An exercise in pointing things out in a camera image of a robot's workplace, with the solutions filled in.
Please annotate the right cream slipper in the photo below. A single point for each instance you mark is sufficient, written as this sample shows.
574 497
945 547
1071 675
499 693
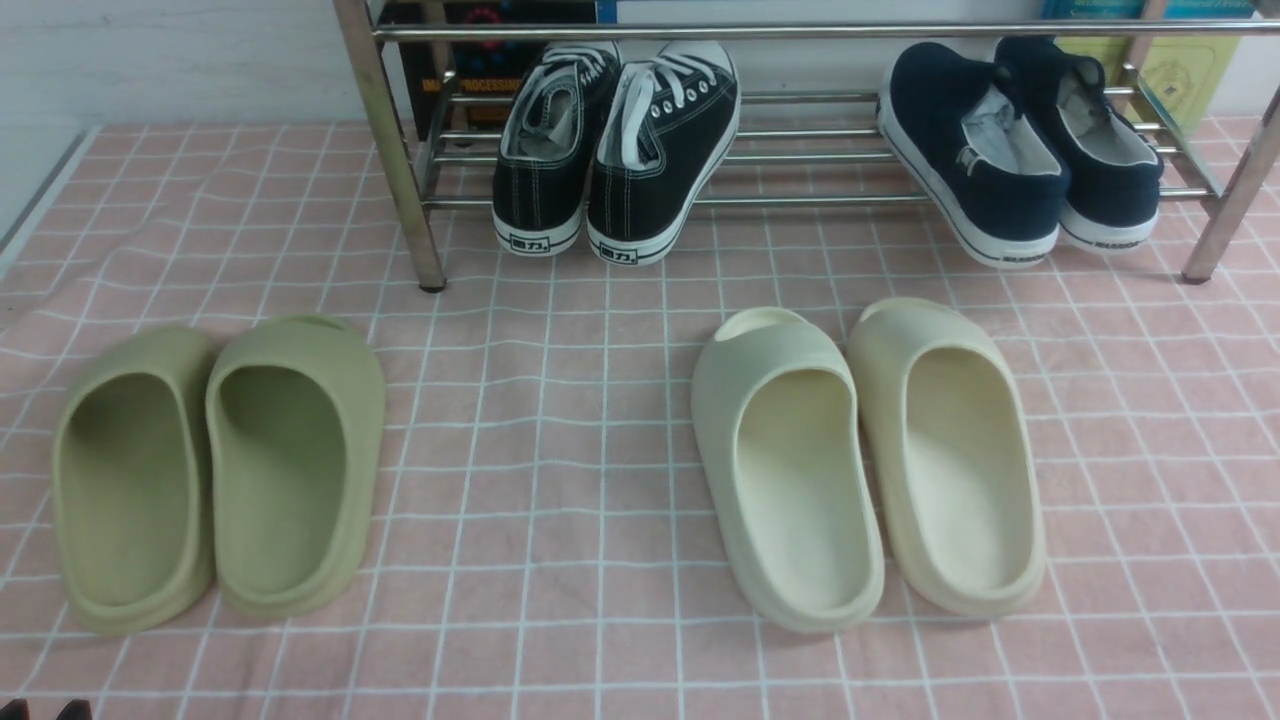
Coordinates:
949 441

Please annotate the teal yellow book behind rack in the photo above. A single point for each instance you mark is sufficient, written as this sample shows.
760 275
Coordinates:
1184 71

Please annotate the left black canvas sneaker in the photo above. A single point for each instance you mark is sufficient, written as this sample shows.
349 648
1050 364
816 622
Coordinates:
547 146

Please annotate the metal shoe rack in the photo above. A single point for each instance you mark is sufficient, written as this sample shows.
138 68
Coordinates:
413 176

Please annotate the left olive green slipper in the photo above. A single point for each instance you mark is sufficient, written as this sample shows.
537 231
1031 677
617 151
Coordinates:
131 482

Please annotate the dark object bottom left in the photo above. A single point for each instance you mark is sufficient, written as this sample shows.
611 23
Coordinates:
18 709

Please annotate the black book behind rack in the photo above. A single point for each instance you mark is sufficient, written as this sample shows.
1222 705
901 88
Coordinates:
482 68

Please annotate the navy slip-on shoe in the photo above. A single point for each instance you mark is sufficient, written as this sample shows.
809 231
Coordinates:
1114 188
960 128

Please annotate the right black canvas sneaker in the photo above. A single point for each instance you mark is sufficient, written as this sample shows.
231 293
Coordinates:
672 121

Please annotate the right olive green slipper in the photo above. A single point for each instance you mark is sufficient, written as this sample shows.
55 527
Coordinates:
295 411

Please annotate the olive green slipper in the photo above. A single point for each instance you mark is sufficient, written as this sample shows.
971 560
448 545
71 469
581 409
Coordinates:
295 411
131 482

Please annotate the black canvas sneaker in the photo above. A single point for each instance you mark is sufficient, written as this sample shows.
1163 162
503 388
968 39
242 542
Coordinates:
547 146
672 121

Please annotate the cream slipper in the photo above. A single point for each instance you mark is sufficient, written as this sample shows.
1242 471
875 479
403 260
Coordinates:
949 441
775 415

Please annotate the pink checkered cloth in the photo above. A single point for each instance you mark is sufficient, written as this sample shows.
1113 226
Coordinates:
542 543

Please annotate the left cream slipper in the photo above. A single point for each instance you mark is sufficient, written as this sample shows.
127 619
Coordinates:
775 415

